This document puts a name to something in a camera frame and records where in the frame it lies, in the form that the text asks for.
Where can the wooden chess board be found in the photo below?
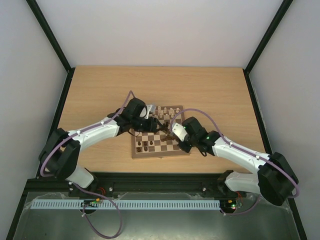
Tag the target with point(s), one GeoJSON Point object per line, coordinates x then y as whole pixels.
{"type": "Point", "coordinates": [159, 149]}

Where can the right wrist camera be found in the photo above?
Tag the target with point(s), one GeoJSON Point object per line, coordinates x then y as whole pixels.
{"type": "Point", "coordinates": [179, 131]}

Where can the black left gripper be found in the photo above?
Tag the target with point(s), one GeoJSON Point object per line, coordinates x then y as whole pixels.
{"type": "Point", "coordinates": [152, 127]}

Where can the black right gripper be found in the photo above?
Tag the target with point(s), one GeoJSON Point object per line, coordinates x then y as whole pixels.
{"type": "Point", "coordinates": [183, 146]}

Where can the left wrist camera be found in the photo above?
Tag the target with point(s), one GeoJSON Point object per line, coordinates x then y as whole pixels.
{"type": "Point", "coordinates": [147, 111]}

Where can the row of light chess pieces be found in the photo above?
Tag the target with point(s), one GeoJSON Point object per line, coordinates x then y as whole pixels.
{"type": "Point", "coordinates": [166, 112]}

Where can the black frame post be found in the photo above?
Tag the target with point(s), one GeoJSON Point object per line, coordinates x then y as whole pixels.
{"type": "Point", "coordinates": [41, 19]}
{"type": "Point", "coordinates": [276, 20]}

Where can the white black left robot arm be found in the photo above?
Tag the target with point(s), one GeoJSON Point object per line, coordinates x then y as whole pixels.
{"type": "Point", "coordinates": [59, 157]}

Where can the light blue slotted cable duct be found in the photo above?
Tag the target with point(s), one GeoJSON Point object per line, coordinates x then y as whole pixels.
{"type": "Point", "coordinates": [77, 204]}

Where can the black frame post right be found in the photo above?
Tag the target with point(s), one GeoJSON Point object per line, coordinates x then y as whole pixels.
{"type": "Point", "coordinates": [276, 20]}

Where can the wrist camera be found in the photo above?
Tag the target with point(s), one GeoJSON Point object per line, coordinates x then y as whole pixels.
{"type": "Point", "coordinates": [179, 131]}
{"type": "Point", "coordinates": [147, 111]}

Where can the pile of dark chess pieces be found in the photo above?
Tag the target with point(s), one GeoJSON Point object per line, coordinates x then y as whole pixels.
{"type": "Point", "coordinates": [169, 136]}

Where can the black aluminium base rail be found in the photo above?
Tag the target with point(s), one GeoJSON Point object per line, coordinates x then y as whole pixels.
{"type": "Point", "coordinates": [208, 185]}

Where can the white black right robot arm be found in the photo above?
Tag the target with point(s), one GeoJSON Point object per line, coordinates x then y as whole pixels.
{"type": "Point", "coordinates": [270, 175]}

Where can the black frame post left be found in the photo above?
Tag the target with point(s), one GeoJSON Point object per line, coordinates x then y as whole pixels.
{"type": "Point", "coordinates": [41, 19]}

